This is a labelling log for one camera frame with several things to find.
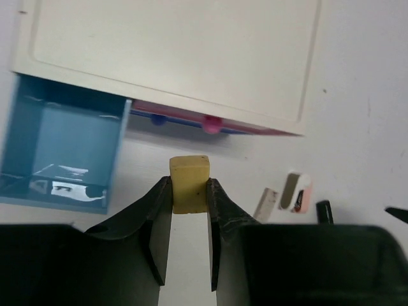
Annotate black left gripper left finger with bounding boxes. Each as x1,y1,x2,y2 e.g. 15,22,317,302
1,177,172,305

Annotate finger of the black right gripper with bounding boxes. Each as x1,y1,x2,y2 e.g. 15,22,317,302
385,207,408,222

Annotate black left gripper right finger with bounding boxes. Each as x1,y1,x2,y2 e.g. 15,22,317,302
207,178,407,305

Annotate white eraser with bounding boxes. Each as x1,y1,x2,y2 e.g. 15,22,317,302
253,188,279,222

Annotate small yellow eraser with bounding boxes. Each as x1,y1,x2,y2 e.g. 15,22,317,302
170,156,210,214

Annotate light blue drawer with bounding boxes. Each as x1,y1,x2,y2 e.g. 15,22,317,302
1,75,131,214

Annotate orange highlighter black body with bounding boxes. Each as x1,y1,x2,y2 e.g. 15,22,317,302
316,200,334,224

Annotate pink drawer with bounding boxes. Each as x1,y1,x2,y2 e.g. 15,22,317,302
131,99,300,136

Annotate dark blue drawer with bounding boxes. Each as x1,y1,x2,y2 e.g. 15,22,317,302
130,109,249,135

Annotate white drawer organizer cabinet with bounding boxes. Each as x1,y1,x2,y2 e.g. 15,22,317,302
11,1,323,135

